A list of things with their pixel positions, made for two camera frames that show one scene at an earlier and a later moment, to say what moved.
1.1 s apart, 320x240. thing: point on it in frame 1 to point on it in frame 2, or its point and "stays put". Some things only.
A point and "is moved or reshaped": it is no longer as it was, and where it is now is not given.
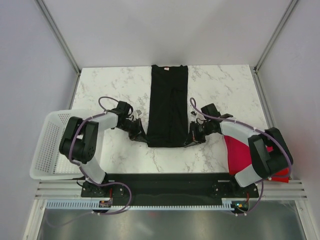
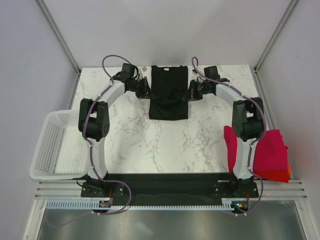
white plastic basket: x=48 y=162 stays put
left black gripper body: x=133 y=129 to x=140 y=88
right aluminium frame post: x=276 y=33 stays put
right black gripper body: x=199 y=131 to x=197 y=90
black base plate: x=167 y=189 stays put
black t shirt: x=167 y=124 is moved or reshaped
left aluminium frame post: x=59 y=36 stays put
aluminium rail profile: x=72 y=189 stays put
